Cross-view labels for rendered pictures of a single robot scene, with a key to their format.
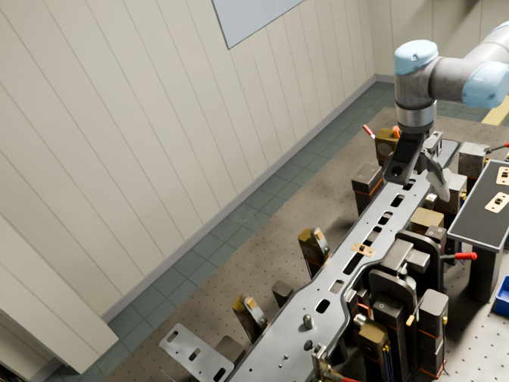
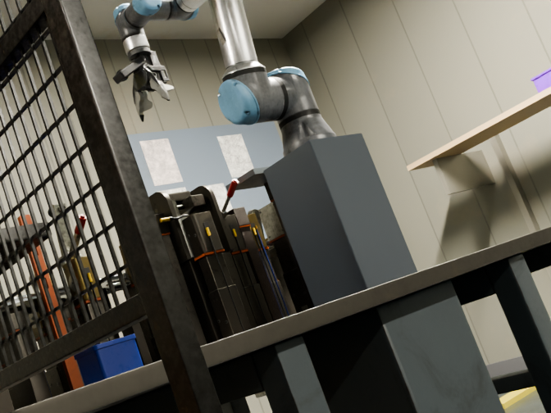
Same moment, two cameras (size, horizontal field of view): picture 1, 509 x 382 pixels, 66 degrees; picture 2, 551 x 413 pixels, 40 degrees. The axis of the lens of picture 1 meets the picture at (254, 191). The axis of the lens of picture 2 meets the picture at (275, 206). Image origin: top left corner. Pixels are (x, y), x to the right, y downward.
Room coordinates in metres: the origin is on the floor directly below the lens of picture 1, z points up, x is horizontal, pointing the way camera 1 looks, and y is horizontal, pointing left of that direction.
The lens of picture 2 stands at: (-1.57, -0.20, 0.65)
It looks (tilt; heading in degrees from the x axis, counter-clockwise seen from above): 10 degrees up; 350
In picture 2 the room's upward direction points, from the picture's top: 21 degrees counter-clockwise
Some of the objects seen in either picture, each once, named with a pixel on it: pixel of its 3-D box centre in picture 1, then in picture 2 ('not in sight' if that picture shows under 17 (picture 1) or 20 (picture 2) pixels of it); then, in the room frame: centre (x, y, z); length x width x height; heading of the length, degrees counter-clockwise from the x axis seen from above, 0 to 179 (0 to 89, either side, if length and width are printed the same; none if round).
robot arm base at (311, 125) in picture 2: not in sight; (305, 134); (0.36, -0.69, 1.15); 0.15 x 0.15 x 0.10
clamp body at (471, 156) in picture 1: (475, 184); not in sight; (1.11, -0.87, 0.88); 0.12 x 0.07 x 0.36; 36
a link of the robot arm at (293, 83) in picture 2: not in sight; (288, 96); (0.35, -0.68, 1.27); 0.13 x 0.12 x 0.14; 120
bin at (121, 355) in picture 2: not in sight; (110, 364); (0.17, -0.04, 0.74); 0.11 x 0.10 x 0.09; 126
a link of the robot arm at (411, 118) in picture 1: (414, 109); (136, 47); (0.66, -0.36, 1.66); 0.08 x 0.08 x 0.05
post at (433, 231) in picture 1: (435, 270); (255, 269); (0.79, -0.49, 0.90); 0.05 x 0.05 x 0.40; 36
